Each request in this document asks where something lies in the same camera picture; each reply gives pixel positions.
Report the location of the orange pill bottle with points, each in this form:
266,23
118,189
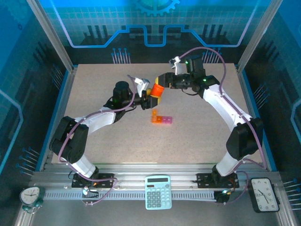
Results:
157,90

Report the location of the orange and pink pill organizer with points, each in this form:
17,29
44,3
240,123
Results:
164,120

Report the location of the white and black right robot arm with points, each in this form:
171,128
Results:
218,101

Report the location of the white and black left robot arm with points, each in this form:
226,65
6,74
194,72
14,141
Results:
98,120

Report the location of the teal calculator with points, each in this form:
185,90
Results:
158,191

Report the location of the green alarm clock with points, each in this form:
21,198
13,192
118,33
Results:
30,196

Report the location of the black rectangular clock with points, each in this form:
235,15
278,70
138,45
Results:
264,195

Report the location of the aluminium side rail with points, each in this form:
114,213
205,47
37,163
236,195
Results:
65,94
241,80

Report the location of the aluminium front rail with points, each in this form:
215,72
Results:
150,169

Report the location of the aluminium frame post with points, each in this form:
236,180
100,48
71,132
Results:
258,35
50,35

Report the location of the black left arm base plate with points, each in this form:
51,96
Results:
105,179

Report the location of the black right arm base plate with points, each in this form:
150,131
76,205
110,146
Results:
204,180

